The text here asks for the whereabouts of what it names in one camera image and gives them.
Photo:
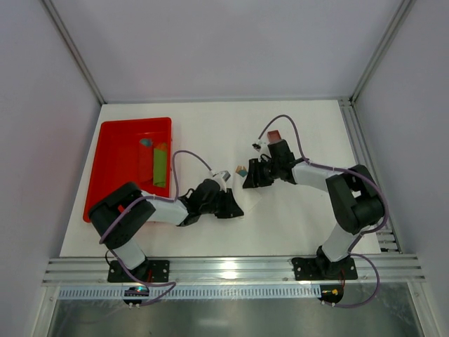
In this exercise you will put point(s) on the right aluminium frame post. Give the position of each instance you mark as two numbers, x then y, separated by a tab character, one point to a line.
386	40

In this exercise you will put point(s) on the left aluminium frame post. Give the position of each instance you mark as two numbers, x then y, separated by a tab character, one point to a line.
72	49

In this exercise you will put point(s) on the white paper napkin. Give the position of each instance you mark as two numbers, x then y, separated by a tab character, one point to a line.
246	199

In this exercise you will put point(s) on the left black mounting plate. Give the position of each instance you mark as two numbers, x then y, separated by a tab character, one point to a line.
150	271

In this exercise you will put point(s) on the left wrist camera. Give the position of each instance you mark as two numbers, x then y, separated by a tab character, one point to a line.
221	178

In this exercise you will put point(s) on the red plastic tray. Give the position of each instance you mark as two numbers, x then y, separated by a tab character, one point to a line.
120	158

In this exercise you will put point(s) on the aluminium frame post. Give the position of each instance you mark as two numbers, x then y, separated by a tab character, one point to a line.
386	40
72	49

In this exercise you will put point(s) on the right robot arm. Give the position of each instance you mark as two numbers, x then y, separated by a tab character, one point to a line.
354	197

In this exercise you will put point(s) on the right side aluminium rail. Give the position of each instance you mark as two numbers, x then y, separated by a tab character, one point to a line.
386	236

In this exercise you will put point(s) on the brown utensil case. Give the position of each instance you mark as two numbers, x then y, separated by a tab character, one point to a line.
274	136

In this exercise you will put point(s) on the teal spoon in tray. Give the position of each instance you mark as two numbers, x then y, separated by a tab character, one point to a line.
147	142

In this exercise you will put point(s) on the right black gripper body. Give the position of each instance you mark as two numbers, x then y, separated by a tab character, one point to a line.
261	172

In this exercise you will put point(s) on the black mounting plate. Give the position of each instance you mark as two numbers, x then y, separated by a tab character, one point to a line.
319	268
150	271

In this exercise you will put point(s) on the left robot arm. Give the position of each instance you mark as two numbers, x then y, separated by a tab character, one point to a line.
118	217

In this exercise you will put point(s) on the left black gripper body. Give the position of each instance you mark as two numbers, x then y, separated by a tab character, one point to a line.
222	203

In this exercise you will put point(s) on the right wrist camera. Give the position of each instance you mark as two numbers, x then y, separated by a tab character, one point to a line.
261	146

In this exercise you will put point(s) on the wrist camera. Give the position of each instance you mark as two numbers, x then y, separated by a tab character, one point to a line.
221	178
261	146

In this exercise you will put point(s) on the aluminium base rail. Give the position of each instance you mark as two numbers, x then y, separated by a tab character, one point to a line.
239	270

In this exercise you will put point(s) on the green rolled napkin bundle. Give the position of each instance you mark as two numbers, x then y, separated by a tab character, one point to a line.
160	165

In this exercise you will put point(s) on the slotted cable duct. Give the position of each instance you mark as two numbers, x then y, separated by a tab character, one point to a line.
191	292

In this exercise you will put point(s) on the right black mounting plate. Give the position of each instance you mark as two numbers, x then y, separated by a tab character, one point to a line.
319	268

